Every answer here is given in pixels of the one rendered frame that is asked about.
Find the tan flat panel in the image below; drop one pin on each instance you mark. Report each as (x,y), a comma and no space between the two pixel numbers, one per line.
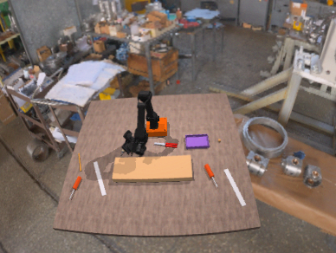
(153,169)

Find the orange-handled awl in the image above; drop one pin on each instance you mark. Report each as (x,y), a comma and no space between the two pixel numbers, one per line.
(76,184)
(209,171)

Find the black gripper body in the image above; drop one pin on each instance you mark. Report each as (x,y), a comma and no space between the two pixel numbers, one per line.
(128,135)

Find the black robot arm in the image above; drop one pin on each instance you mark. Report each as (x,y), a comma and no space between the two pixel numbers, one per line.
(140,134)

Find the white flat strip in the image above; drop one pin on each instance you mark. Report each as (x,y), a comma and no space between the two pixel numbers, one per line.
(233,184)
(102,188)

